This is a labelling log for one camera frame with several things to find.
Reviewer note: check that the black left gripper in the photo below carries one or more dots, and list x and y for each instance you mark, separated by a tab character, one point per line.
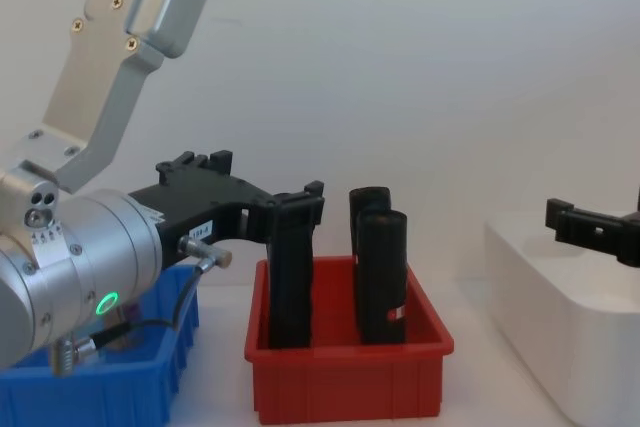
200	202

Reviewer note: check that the blue plastic bin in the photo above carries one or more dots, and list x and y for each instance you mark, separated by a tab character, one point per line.
100	392

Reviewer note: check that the black textured block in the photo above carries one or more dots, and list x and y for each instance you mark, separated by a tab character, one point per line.
290	287

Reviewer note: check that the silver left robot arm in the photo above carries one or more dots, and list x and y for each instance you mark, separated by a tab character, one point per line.
100	257

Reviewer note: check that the black cylinder with red label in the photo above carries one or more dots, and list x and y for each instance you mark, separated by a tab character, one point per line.
382	277

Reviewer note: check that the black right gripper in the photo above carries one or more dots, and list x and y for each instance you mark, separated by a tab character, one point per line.
632	247

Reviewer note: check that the red plastic bin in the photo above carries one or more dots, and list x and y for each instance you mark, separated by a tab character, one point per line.
350	377

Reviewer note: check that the white plastic box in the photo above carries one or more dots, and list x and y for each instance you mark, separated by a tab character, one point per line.
565	327

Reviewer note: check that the plain black cylinder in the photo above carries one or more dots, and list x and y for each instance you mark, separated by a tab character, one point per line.
369	199

